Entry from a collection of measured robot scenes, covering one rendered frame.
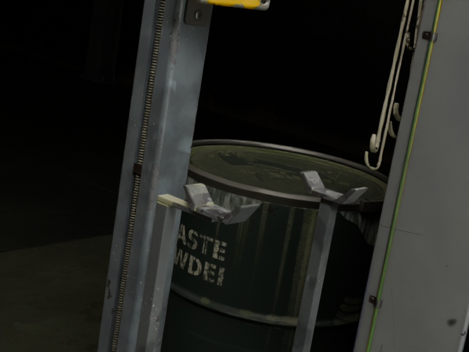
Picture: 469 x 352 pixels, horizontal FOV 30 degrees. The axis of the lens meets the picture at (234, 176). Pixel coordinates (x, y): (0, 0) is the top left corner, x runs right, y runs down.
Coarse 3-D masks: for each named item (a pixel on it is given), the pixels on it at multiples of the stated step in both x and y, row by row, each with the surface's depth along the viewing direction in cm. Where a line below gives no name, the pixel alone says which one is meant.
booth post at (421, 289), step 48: (432, 0) 132; (432, 48) 132; (432, 96) 133; (432, 144) 133; (432, 192) 134; (384, 240) 140; (432, 240) 134; (384, 288) 140; (432, 288) 135; (384, 336) 141; (432, 336) 136
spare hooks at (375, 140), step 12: (408, 0) 139; (420, 0) 141; (420, 12) 142; (408, 24) 140; (408, 36) 140; (396, 48) 140; (408, 48) 141; (396, 60) 141; (396, 84) 142; (384, 108) 142; (396, 108) 143; (384, 120) 143; (384, 132) 144; (372, 144) 140; (384, 144) 144; (372, 168) 144
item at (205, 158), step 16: (192, 160) 217; (208, 160) 222; (224, 160) 224; (240, 160) 228; (256, 160) 230; (272, 160) 234; (288, 160) 238; (304, 160) 240; (320, 160) 242; (224, 176) 207; (240, 176) 209; (256, 176) 211; (272, 176) 214; (288, 176) 216; (320, 176) 225; (336, 176) 228; (352, 176) 230; (368, 176) 231; (288, 192) 202; (304, 192) 204; (368, 192) 215; (384, 192) 216
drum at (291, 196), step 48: (192, 144) 229; (240, 144) 241; (240, 192) 193; (192, 240) 202; (240, 240) 195; (288, 240) 193; (336, 240) 196; (192, 288) 203; (240, 288) 197; (288, 288) 196; (336, 288) 199; (192, 336) 204; (240, 336) 199; (288, 336) 198; (336, 336) 204
